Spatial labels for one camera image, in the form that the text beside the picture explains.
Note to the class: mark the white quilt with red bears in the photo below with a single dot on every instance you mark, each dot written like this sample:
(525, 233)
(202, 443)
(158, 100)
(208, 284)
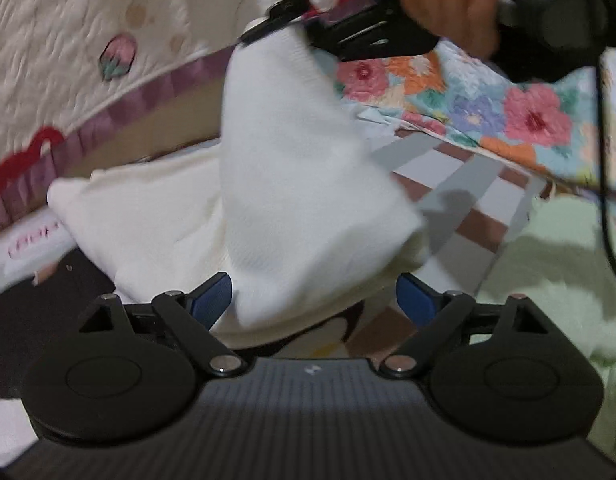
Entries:
(75, 72)

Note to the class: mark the beige wooden headboard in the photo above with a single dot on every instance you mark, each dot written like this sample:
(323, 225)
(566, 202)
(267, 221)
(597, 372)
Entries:
(189, 118)

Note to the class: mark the white knit sweater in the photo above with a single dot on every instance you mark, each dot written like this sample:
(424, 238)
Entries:
(289, 203)

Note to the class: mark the light green quilted blanket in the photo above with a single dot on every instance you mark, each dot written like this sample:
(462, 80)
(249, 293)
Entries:
(559, 262)

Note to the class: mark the checkered bed sheet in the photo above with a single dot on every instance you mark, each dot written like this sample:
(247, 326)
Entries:
(471, 201)

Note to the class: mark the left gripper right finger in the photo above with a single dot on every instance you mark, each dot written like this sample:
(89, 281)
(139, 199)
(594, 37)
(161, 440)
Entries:
(437, 316)

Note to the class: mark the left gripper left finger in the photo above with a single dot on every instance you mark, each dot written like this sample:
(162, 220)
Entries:
(190, 317)

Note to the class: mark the colourful floral quilt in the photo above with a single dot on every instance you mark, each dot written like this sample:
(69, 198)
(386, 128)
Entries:
(549, 128)

